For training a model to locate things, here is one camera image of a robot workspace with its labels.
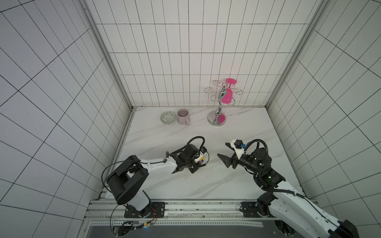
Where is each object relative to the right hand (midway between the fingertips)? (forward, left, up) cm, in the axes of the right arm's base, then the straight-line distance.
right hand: (223, 145), depth 75 cm
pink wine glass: (+32, -5, +7) cm, 33 cm away
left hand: (-3, +15, -18) cm, 24 cm away
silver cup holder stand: (+34, +1, -18) cm, 38 cm away
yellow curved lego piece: (-5, +11, -6) cm, 13 cm away
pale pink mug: (+29, +24, -11) cm, 40 cm away
